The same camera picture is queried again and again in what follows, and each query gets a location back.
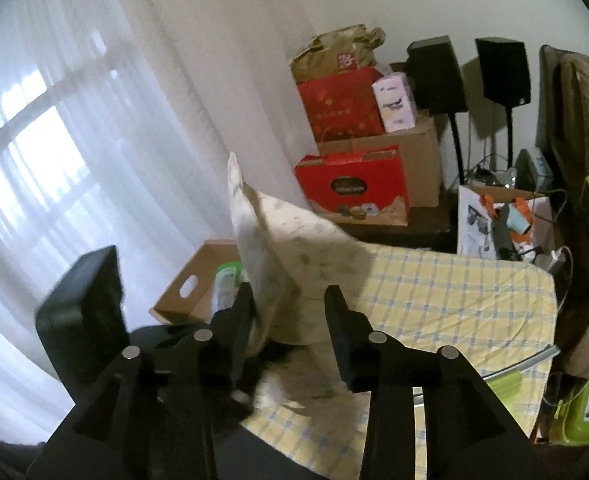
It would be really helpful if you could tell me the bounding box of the left black speaker on stand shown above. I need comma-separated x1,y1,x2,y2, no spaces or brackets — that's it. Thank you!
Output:
407,36,469,185

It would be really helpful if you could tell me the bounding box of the grey electronic box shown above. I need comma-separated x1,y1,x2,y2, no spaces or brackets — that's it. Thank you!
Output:
515,148,553,193

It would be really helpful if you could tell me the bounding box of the brown sofa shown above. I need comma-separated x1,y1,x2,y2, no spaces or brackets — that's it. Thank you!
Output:
541,44,589,378

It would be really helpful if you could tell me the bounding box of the green white snack canister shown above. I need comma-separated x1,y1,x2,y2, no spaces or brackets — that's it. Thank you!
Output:
211,261,247,316

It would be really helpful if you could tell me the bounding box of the right black speaker on stand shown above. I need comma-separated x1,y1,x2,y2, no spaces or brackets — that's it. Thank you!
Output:
475,37,532,167

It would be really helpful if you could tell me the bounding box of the red collection gift box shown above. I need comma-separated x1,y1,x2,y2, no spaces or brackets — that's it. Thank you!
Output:
294,145,410,226

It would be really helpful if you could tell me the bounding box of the open cardboard box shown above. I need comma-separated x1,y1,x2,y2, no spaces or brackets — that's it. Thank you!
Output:
149,240,239,325

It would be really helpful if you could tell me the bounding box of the yellow plaid tablecloth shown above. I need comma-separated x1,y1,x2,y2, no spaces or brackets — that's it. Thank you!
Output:
242,243,557,479

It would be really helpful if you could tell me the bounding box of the white patterned cloth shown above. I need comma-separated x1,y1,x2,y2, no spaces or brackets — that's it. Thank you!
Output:
227,156,373,410

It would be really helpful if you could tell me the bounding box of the lime green bin with sticker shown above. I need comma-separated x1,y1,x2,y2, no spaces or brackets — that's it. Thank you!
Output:
548,382,589,446

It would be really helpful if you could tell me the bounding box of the pink white tissue pack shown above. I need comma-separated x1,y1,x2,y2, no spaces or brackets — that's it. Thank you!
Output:
372,72,418,133

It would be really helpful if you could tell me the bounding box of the red patterned gift bag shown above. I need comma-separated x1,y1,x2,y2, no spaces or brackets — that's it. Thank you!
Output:
297,67,385,143

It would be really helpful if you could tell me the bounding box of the green handled window squeegee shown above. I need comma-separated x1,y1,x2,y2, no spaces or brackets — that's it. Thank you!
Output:
483,344,560,402

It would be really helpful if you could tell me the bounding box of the brown paper bag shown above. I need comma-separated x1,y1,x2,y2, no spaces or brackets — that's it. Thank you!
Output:
290,24,387,84

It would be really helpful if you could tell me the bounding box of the white sheer curtain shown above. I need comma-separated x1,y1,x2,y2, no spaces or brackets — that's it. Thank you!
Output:
0,0,315,444

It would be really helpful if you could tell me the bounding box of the black speaker on stand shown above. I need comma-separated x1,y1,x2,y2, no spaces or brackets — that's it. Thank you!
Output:
475,37,532,167
407,36,469,185

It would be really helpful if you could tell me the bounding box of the large brown cardboard box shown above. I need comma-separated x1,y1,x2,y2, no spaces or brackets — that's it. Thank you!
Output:
317,114,443,208

